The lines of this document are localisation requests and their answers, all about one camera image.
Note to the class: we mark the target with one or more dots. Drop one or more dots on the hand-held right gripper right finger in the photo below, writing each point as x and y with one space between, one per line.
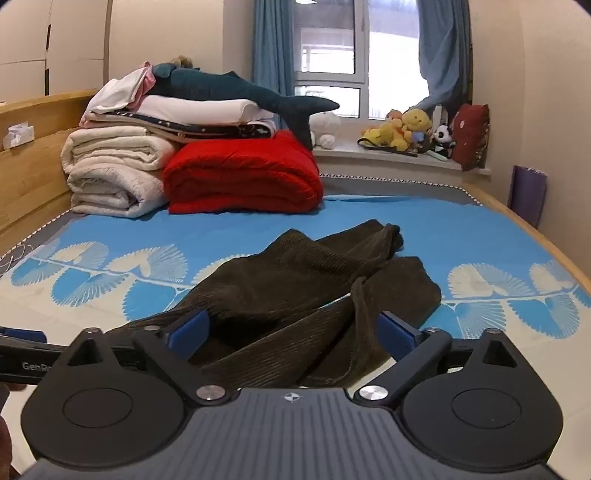
397 333

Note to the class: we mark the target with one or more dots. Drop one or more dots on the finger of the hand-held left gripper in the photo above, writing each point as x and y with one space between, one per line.
127 356

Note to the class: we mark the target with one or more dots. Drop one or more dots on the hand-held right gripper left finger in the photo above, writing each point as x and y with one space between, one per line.
189 328

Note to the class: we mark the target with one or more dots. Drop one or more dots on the blue cream leaf-print bed mat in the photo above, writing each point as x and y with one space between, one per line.
461 240

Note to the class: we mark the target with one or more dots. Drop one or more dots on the red folded blanket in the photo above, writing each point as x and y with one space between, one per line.
244 175

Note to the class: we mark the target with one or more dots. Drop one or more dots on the cream folded blanket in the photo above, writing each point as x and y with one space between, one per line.
115 175

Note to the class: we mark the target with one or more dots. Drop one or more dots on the white window sill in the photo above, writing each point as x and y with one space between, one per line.
351 154

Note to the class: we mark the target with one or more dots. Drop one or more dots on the purple paper bag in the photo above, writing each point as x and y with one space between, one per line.
526 194

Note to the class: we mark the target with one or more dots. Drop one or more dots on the yellow orange plush toy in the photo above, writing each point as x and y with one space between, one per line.
388 134

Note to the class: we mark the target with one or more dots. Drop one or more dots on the panda plush toy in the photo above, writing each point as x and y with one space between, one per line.
443 138

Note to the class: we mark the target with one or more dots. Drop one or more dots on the white folded pillow and sheets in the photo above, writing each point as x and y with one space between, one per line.
221 130

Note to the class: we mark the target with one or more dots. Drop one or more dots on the yellow plush doll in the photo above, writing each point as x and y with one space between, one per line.
415 122

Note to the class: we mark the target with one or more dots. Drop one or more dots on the red cushion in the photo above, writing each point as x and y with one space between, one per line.
471 134

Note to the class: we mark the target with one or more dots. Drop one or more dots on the white round plush toy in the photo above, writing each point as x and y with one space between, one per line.
325 129

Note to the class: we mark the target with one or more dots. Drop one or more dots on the white folded quilt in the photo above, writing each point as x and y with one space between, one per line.
198 110

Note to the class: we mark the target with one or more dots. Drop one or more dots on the tissue box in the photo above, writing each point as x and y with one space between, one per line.
18 134

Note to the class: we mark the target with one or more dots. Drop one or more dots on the teal shark plush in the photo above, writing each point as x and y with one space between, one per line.
221 90

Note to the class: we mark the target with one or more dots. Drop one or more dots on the pink folded cloth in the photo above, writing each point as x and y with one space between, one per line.
148 85

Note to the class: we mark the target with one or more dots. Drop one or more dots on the white folded cloth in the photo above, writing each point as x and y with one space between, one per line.
117 92

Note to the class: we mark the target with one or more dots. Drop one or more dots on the brown teddy bear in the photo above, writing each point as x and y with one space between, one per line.
182 61

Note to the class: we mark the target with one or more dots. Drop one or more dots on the window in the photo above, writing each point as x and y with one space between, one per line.
360 60

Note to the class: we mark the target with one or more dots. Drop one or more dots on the blue curtain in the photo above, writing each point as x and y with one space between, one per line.
443 55
272 60

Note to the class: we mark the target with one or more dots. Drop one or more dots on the white wardrobe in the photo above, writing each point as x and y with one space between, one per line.
69 41

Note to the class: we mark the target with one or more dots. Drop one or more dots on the wooden bed frame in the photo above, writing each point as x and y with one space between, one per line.
37 184

